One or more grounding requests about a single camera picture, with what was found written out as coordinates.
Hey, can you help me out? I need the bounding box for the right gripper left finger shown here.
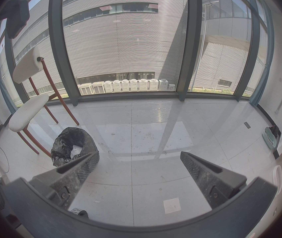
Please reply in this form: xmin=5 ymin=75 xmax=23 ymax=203
xmin=30 ymin=151 xmax=100 ymax=209

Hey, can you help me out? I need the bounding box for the black plastic bag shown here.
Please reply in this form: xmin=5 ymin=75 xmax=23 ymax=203
xmin=51 ymin=127 xmax=98 ymax=167

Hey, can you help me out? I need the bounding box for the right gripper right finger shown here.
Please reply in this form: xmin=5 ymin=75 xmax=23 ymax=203
xmin=180 ymin=151 xmax=247 ymax=209

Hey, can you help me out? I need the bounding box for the window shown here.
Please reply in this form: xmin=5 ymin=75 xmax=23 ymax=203
xmin=0 ymin=0 xmax=273 ymax=106

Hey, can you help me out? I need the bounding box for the white cushioned wooden chair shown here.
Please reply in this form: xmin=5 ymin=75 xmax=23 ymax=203
xmin=8 ymin=45 xmax=80 ymax=155

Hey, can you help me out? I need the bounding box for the pale green plastic box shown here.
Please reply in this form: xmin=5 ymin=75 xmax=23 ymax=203
xmin=262 ymin=125 xmax=281 ymax=150

